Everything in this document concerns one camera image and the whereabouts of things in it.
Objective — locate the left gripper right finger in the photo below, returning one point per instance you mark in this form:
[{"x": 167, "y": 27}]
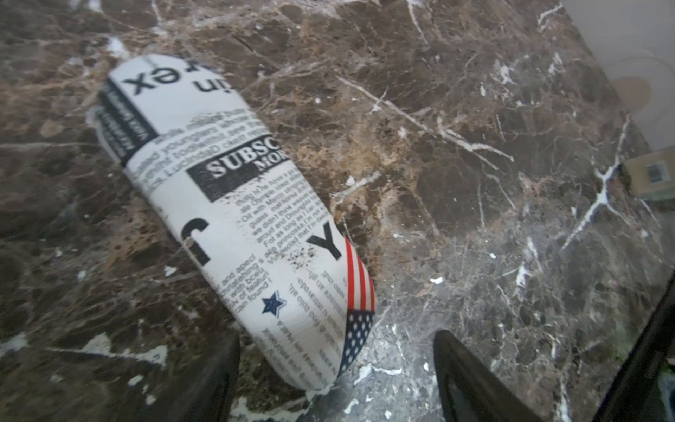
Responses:
[{"x": 467, "y": 388}]

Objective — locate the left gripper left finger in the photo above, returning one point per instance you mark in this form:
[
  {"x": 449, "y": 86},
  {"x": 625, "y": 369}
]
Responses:
[{"x": 206, "y": 389}]

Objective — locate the newspaper print eyeglass case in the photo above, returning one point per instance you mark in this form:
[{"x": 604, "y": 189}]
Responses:
[{"x": 248, "y": 218}]

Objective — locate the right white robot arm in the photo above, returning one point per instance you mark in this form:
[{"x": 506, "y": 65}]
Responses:
[{"x": 630, "y": 390}]

